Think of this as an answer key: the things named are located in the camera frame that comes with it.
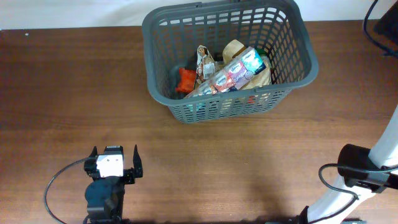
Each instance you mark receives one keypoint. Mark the green lid jar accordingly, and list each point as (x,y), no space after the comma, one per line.
(262,52)

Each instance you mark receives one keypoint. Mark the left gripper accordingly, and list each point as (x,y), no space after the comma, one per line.
(129,173)

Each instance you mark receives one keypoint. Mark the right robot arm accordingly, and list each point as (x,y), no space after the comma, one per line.
(359,174)

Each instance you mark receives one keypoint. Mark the beige snack bag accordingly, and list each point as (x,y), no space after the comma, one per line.
(261,79)

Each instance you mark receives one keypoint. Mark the orange San Remo pasta pack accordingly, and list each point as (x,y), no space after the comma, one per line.
(187,81)

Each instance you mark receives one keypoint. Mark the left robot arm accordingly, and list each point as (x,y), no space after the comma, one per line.
(105,195)

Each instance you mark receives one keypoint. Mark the grey plastic shopping basket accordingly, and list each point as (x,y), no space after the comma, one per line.
(172,34)

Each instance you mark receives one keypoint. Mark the brown cookie bag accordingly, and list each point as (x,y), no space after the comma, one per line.
(208,64)

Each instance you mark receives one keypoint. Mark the Kleenex tissue multipack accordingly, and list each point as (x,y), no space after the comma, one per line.
(233,76)

